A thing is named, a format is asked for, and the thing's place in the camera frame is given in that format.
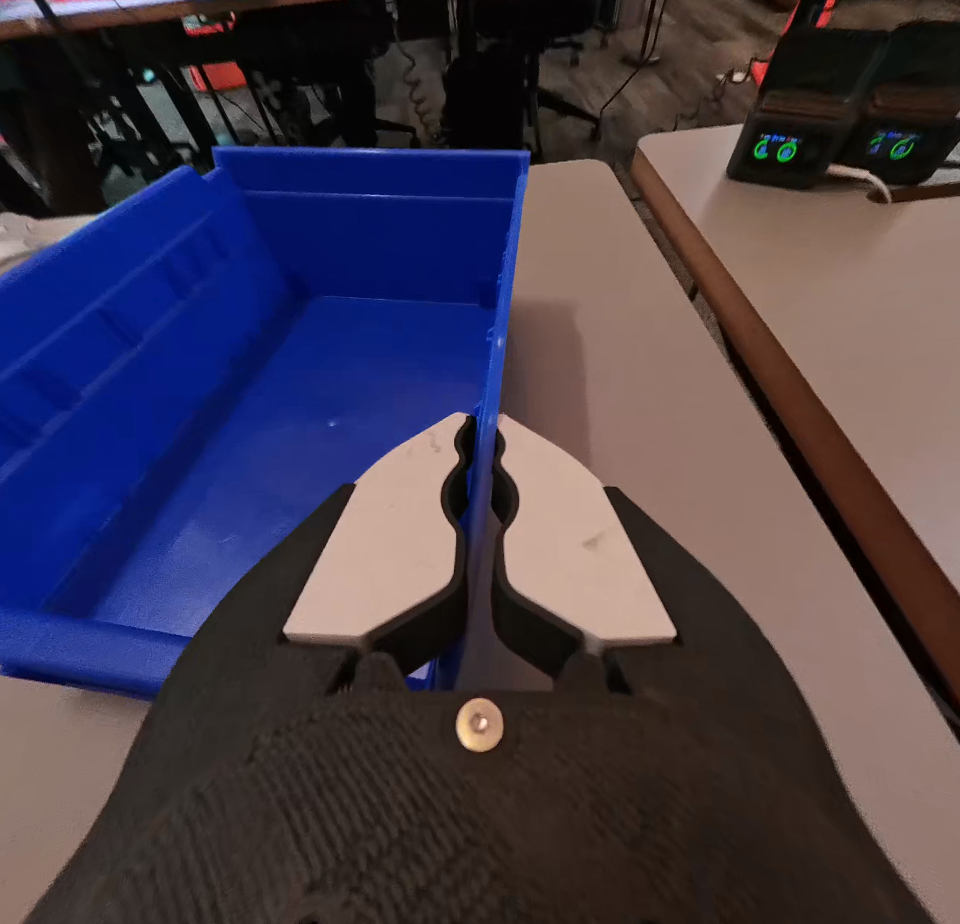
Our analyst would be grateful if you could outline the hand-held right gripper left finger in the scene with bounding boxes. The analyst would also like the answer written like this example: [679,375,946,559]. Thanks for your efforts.
[282,412,477,677]

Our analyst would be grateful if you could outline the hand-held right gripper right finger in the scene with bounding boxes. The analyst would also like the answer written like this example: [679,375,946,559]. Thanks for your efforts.
[487,414,680,677]

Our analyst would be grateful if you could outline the blue plastic storage bin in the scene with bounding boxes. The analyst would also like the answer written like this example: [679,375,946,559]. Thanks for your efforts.
[0,146,531,698]

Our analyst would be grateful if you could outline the grey desk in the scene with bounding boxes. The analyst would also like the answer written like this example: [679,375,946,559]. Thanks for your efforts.
[0,160,960,924]

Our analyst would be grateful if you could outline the black office chair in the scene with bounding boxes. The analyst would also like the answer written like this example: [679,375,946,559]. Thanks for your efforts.
[510,0,610,156]

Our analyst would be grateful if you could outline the black device with green display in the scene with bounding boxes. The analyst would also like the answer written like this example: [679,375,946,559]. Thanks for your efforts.
[726,27,890,190]
[840,22,960,186]

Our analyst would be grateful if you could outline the coiled black cable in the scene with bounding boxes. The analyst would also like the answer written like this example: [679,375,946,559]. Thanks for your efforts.
[393,35,445,148]

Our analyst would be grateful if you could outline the white cable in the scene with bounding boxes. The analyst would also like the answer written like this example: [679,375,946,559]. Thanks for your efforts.
[825,163,895,205]

